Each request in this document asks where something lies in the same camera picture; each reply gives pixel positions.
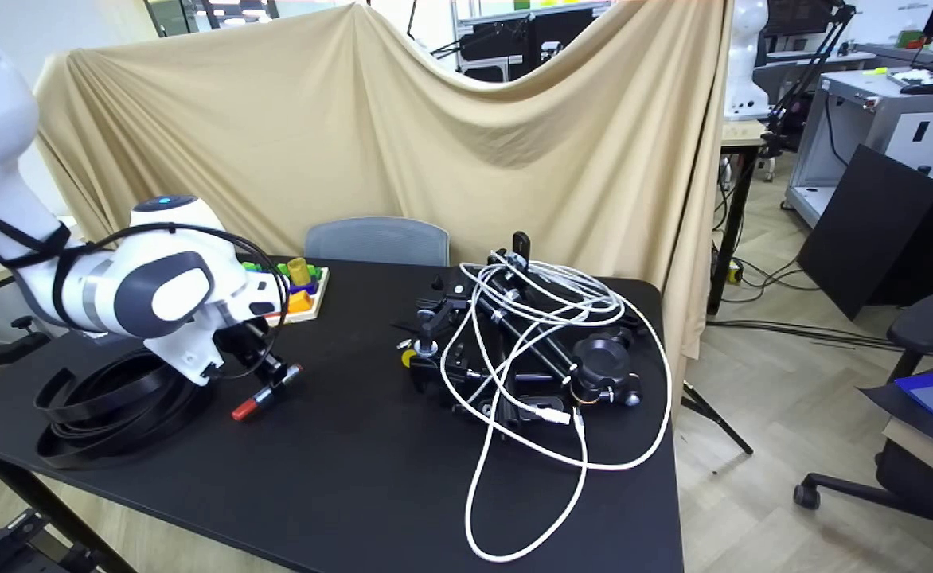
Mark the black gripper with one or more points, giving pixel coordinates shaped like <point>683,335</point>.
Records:
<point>249,348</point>

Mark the red and blue marker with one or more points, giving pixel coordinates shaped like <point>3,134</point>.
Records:
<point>257,403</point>

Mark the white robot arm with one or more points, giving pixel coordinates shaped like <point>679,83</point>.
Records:
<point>173,279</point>

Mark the colourful shape sorter toy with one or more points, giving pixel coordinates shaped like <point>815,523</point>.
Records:
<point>304,287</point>

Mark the grey chair backrest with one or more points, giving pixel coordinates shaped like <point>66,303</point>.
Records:
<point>383,239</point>

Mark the beige cloth backdrop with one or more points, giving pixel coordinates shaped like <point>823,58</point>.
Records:
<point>608,154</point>

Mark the black flat panel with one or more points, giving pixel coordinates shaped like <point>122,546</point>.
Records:
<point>863,227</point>

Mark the black office chair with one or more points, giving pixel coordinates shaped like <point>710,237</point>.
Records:
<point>906,458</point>

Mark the grey cabinet desk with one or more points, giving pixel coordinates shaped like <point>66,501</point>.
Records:
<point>879,110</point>

